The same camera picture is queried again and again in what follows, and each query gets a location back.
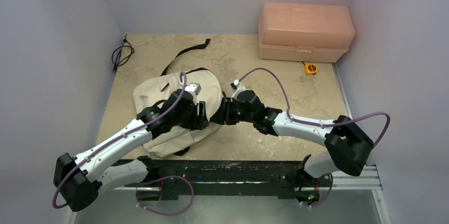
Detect beige canvas backpack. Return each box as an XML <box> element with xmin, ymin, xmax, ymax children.
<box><xmin>132</xmin><ymin>38</ymin><xmax>227</xmax><ymax>158</ymax></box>

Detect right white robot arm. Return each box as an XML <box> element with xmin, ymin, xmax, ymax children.
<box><xmin>210</xmin><ymin>90</ymin><xmax>374</xmax><ymax>185</ymax></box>

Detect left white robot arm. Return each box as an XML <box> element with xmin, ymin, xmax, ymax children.
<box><xmin>52</xmin><ymin>84</ymin><xmax>209</xmax><ymax>212</ymax></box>

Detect yellow tape measure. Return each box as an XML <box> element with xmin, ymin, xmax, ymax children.
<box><xmin>304</xmin><ymin>64</ymin><xmax>318</xmax><ymax>75</ymax></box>

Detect pink plastic storage box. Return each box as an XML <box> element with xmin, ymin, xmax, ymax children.
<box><xmin>258</xmin><ymin>2</ymin><xmax>355</xmax><ymax>63</ymax></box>

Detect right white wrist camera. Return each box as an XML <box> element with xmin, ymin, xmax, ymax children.
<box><xmin>230</xmin><ymin>79</ymin><xmax>248</xmax><ymax>99</ymax></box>

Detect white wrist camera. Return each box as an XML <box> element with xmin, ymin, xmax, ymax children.
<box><xmin>184</xmin><ymin>83</ymin><xmax>202</xmax><ymax>104</ymax></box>
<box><xmin>230</xmin><ymin>79</ymin><xmax>248</xmax><ymax>99</ymax></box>

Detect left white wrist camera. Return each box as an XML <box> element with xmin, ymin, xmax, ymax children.
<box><xmin>184</xmin><ymin>83</ymin><xmax>202</xmax><ymax>104</ymax></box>

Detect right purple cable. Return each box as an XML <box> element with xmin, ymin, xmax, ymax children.
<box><xmin>237</xmin><ymin>67</ymin><xmax>391</xmax><ymax>209</ymax></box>

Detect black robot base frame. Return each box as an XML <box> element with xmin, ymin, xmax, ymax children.
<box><xmin>128</xmin><ymin>157</ymin><xmax>333</xmax><ymax>204</ymax></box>

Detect black coiled cable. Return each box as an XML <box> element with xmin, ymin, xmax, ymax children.
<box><xmin>111</xmin><ymin>35</ymin><xmax>135</xmax><ymax>72</ymax></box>

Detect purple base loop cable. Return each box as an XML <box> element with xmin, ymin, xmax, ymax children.
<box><xmin>135</xmin><ymin>175</ymin><xmax>195</xmax><ymax>216</ymax></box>

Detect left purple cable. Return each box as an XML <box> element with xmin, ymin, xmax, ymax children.
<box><xmin>51</xmin><ymin>71</ymin><xmax>188</xmax><ymax>210</ymax></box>

